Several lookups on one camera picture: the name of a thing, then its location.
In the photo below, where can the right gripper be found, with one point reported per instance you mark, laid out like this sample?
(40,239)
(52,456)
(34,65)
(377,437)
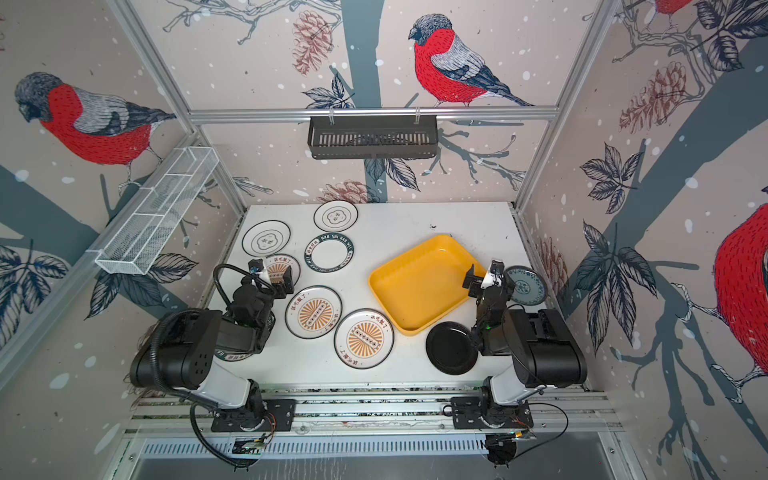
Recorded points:
(470,282)

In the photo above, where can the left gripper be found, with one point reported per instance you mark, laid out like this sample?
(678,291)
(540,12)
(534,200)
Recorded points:
(288,283)

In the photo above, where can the orange sunburst plate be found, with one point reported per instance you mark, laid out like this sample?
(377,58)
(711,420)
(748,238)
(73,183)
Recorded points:
(278,264)
(364,339)
(313,312)

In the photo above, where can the green rim plate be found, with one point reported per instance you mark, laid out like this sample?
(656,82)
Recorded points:
(228,356)
(329,252)

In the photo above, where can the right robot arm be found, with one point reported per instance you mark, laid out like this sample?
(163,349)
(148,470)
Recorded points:
(543,352)

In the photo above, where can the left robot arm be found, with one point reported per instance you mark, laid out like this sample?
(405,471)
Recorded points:
(182,356)

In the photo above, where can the yellow plastic bin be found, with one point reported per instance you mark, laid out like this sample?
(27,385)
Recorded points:
(424,284)

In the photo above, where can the white plate black rim left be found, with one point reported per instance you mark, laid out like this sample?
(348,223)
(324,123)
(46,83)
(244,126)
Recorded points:
(266,238)

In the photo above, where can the white plate black rim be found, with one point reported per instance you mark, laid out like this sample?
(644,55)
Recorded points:
(335,216)
(266,238)

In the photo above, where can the teal patterned plate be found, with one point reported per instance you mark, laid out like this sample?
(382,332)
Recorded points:
(529,288)

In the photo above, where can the white plate black rim back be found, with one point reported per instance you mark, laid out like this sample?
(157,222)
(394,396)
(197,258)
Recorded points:
(335,216)

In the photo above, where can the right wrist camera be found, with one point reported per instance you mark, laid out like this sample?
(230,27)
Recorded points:
(494,276)

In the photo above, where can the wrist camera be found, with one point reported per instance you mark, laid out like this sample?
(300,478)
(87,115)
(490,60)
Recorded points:
(257,267)
(494,276)

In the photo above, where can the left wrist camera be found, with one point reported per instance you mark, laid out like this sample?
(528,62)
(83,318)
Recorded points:
(257,267)

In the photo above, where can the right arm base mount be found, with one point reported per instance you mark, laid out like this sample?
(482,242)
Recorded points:
(476,413)

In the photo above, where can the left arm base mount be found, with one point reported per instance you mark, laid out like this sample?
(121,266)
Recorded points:
(262,416)

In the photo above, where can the black hanging wall basket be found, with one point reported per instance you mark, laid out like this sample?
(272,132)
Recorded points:
(373,137)

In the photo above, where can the white wire mesh shelf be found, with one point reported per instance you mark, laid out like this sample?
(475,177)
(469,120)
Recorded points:
(162,203)

